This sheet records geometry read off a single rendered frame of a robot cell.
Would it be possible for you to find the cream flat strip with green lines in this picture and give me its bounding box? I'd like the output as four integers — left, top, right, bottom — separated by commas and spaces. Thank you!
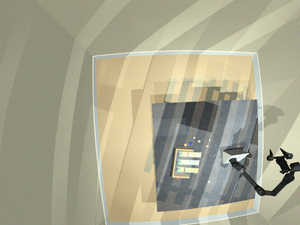
191, 167, 199, 173

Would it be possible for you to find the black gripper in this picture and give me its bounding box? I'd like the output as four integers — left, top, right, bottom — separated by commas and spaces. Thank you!
267, 148, 293, 166

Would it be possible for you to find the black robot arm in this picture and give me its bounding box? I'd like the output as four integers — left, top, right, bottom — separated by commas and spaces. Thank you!
229, 157, 300, 197

